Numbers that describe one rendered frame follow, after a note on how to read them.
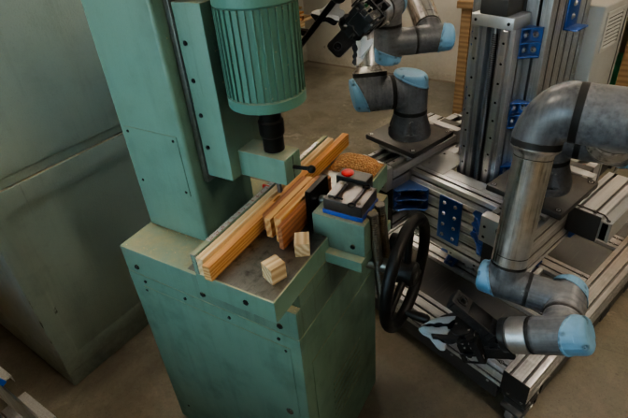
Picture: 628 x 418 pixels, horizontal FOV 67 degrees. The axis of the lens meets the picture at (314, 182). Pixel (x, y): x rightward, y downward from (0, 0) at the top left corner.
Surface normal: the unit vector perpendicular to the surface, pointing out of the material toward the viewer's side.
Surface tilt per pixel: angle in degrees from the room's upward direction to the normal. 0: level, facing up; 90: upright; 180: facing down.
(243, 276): 0
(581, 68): 90
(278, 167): 90
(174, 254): 0
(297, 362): 90
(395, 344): 0
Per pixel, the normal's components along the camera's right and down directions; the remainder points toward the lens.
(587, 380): -0.07, -0.84
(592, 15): -0.76, 0.40
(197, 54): -0.49, 0.50
